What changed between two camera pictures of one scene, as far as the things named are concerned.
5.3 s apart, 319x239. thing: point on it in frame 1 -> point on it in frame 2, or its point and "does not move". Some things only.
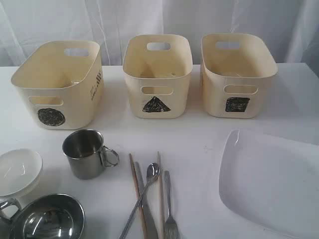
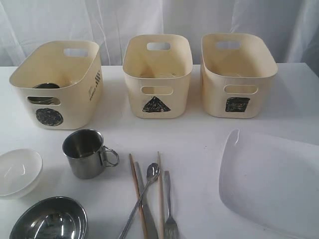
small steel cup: (4, 202) -> (48, 100)
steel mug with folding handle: (86, 154) does not move
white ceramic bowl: (20, 171) does not move
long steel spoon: (153, 171) does not move
